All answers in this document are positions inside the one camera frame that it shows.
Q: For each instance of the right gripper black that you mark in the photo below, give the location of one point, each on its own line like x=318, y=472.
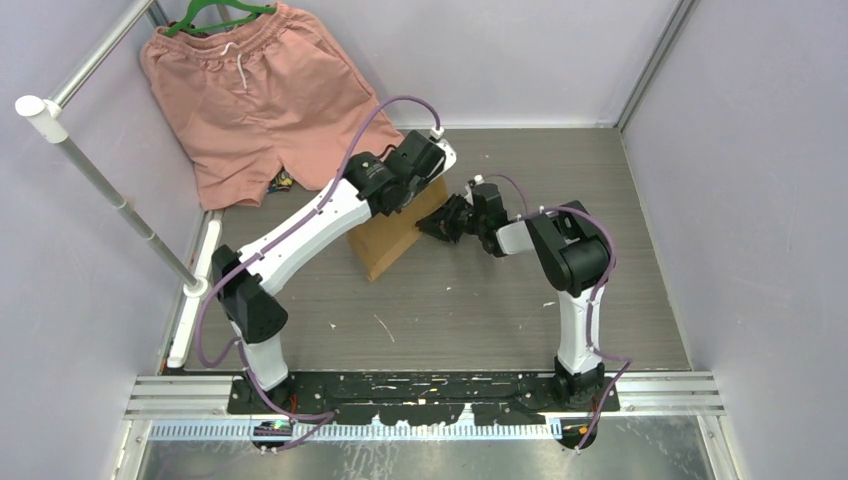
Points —
x=440, y=222

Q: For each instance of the pink shorts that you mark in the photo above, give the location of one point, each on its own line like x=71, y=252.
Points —
x=276, y=95

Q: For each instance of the brown cardboard box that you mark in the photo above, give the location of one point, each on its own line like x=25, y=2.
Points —
x=382, y=240

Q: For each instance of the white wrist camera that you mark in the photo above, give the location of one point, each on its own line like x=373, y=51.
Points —
x=436, y=134
x=471, y=184

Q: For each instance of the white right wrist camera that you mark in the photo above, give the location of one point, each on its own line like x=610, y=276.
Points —
x=471, y=184

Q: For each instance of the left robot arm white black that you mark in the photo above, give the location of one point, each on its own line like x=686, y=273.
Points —
x=252, y=276

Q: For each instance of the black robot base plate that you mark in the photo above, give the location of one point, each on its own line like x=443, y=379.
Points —
x=421, y=398

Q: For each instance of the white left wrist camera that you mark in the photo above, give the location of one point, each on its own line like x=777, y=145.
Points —
x=436, y=134

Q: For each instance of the green clothes hanger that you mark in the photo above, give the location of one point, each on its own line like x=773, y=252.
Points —
x=205, y=16

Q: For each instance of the slotted aluminium rail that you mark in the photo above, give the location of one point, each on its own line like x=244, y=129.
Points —
x=279, y=430

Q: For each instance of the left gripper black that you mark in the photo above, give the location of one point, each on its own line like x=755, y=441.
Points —
x=422, y=187

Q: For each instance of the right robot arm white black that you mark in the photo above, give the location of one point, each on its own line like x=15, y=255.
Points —
x=574, y=254

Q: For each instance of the small colourful object under shorts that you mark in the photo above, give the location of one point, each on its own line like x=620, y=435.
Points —
x=282, y=182

